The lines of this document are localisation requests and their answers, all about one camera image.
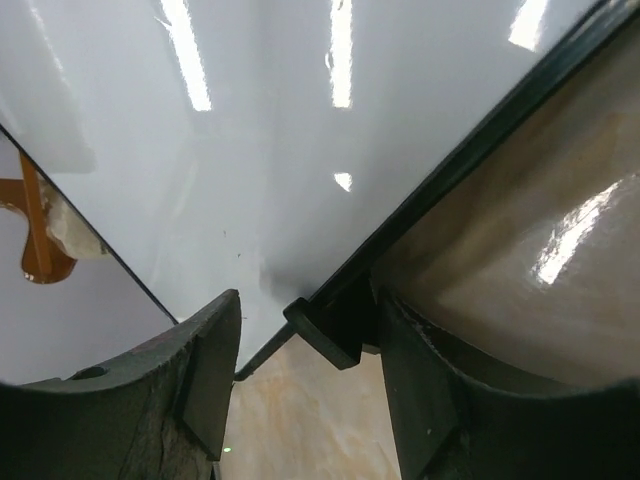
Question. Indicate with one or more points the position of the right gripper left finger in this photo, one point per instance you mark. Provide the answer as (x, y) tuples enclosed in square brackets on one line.
[(158, 411)]

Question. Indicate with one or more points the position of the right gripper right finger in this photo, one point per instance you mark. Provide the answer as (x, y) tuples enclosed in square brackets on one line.
[(459, 413)]

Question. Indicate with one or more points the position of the white whiteboard black frame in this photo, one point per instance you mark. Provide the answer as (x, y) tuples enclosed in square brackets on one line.
[(273, 147)]

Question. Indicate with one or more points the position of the orange wooden shelf rack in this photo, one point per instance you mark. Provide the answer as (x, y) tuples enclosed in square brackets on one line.
[(43, 261)]

